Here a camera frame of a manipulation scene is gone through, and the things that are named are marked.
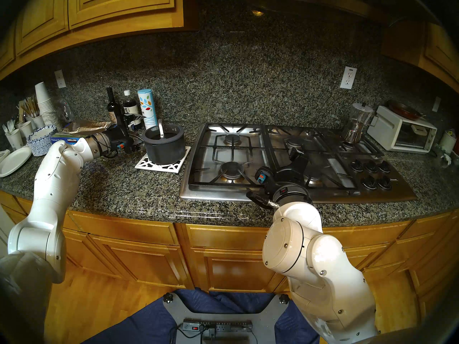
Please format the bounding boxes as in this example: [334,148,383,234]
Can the wooden chopsticks bundle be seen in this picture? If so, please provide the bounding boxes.
[20,95,41,119]

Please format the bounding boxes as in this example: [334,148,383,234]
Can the soy sauce bottle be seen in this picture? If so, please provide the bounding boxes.
[123,90,144,129]

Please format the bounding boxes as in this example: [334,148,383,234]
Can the grey power strip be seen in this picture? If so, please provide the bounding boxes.
[183,321,253,334]

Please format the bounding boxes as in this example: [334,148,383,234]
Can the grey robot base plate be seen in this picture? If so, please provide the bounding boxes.
[163,292,290,344]

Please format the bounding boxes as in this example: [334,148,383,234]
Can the white wall power outlet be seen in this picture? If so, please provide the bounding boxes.
[340,66,358,90]

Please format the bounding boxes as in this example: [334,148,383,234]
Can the wooden upper cabinet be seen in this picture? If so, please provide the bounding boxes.
[382,19,459,93]
[0,0,185,80]

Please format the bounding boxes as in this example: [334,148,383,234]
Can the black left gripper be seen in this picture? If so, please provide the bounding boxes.
[105,112,145,156]

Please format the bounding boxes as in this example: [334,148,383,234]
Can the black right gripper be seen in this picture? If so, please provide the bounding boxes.
[275,148,309,188]

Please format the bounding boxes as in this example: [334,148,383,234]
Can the white toaster oven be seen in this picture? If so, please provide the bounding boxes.
[367,105,438,154]

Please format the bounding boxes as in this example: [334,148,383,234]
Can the wooden lower cabinets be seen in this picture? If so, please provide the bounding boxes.
[0,191,459,319]

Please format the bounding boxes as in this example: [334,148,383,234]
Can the blue patterned bowl stack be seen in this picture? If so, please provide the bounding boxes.
[27,125,58,157]

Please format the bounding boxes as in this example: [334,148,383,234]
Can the black silver cable connector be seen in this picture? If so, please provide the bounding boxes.
[246,191,280,208]

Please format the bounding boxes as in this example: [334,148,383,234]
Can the white lattice trivet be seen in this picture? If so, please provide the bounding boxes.
[135,146,191,174]

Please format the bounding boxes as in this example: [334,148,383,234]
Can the clear plastic bag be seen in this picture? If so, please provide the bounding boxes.
[54,100,74,124]

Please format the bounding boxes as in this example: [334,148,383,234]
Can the stack of white paper cups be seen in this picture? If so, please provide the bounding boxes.
[35,82,63,130]

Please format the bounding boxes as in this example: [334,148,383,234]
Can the blue leaf print canister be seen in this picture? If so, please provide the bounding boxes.
[137,89,158,129]

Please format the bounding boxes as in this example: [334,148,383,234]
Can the blue moving blanket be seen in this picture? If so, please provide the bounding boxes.
[83,288,321,344]

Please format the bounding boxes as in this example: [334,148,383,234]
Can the dark grey saucepan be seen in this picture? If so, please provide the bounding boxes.
[129,124,186,165]

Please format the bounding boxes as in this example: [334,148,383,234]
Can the dark wine bottle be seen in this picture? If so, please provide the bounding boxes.
[106,87,124,123]

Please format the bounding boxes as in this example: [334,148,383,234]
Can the stainless steel gas cooktop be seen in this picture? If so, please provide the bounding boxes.
[179,123,418,204]

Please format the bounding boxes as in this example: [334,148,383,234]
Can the blue aluminium foil box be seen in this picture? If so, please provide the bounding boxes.
[50,120,119,147]

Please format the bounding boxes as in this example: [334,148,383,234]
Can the red frying pan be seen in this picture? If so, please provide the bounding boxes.
[388,100,425,120]

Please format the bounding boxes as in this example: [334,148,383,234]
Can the white paper plate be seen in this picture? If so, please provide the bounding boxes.
[0,146,33,178]

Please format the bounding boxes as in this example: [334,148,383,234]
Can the white ceramic mug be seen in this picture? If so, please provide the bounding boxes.
[439,129,458,154]

